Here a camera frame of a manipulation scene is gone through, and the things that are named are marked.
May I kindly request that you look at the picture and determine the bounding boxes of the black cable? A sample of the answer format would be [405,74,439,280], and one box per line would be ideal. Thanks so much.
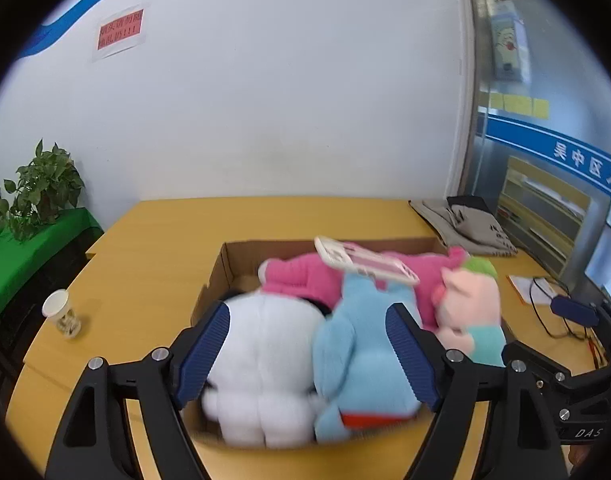
[529,276,606,341]

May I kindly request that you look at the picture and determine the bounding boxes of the grey cloth bag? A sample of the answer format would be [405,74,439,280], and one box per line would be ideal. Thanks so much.
[409,195,519,258]

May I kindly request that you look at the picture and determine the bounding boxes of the light blue plush toy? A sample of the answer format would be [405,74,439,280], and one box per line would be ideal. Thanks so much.
[313,275,421,443]

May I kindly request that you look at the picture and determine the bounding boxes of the blue glass band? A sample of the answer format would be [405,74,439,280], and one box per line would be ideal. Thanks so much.
[478,106,611,196]

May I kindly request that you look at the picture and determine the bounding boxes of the cardboard box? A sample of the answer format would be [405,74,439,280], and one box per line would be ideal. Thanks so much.
[190,237,516,448]

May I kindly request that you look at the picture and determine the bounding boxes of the yellow display shelf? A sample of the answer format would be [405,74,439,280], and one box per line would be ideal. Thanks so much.
[498,155,606,276]

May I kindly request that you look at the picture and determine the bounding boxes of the pink pig plush toy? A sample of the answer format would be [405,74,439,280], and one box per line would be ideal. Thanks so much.
[433,255,506,368]

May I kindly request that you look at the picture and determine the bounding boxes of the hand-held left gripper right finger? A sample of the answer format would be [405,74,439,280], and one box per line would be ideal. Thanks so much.
[385,302,569,480]

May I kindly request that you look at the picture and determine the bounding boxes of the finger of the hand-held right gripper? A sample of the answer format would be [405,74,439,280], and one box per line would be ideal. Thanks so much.
[505,341,573,392]
[549,296,611,361]

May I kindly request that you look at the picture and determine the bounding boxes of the green table cloth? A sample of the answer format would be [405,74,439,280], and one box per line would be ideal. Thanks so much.
[0,208,105,333]

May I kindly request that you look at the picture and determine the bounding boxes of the red wall sign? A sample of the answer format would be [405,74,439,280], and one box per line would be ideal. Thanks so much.
[90,10,147,63]

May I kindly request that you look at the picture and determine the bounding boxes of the yellow sticky notes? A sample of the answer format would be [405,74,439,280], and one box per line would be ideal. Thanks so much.
[488,91,551,121]

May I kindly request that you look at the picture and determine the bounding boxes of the cartoon poster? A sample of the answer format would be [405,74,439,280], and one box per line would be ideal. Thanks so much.
[489,2,531,83]

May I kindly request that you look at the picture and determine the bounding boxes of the white plush toy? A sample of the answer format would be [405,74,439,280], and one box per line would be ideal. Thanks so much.
[200,292,336,448]

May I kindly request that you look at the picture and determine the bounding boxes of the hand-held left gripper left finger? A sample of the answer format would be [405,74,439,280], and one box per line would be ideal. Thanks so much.
[46,300,231,480]

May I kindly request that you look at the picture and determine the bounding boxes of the pink white toy frame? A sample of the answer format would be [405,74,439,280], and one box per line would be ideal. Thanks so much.
[314,235,420,287]

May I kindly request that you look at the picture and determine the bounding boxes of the white paper sheet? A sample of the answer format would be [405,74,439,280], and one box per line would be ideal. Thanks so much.
[508,274,569,306]

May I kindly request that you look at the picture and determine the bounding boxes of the pink plush bear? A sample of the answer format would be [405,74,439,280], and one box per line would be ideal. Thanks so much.
[258,242,469,333]

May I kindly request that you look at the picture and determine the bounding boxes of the paper cup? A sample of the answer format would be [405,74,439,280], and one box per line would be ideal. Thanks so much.
[42,289,82,340]

